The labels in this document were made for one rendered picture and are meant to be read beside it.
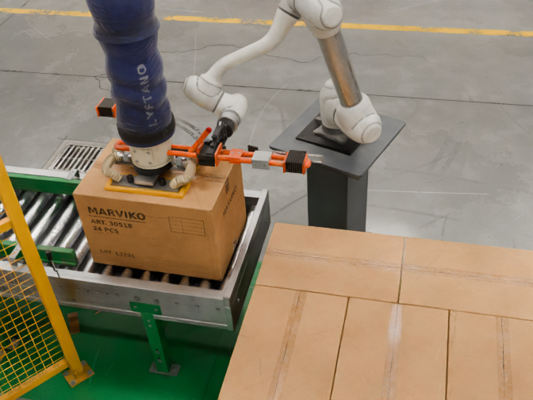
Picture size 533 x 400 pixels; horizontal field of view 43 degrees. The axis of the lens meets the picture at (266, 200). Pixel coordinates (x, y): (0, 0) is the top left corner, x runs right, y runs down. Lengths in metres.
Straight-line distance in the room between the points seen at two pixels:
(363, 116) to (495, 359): 1.13
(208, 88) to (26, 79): 3.16
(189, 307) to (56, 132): 2.51
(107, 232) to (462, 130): 2.69
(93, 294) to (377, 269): 1.22
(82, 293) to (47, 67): 3.23
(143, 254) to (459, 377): 1.36
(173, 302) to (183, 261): 0.18
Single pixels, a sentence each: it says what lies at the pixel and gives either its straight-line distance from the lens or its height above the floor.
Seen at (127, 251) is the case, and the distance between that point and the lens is 2.98.
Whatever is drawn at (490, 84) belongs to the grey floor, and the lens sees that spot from 5.32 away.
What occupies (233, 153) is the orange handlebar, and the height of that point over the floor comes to 1.09.
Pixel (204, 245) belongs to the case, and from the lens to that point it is 2.78.
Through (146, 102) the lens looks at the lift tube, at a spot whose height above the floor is 1.35.
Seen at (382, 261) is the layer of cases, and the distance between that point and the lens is 2.97.
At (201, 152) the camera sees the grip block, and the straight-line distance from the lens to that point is 2.69.
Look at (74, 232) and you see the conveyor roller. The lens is 3.31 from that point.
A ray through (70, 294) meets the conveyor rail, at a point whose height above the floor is 0.48.
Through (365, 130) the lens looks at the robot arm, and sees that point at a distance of 2.99.
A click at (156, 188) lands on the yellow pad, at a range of 2.75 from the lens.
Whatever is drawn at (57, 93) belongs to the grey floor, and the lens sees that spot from 5.58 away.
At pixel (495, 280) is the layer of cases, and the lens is 2.97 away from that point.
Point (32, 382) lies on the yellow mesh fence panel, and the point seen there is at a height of 0.14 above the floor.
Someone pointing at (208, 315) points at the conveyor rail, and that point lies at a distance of 2.88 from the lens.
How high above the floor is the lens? 2.65
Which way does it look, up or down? 40 degrees down
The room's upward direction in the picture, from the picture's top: 5 degrees counter-clockwise
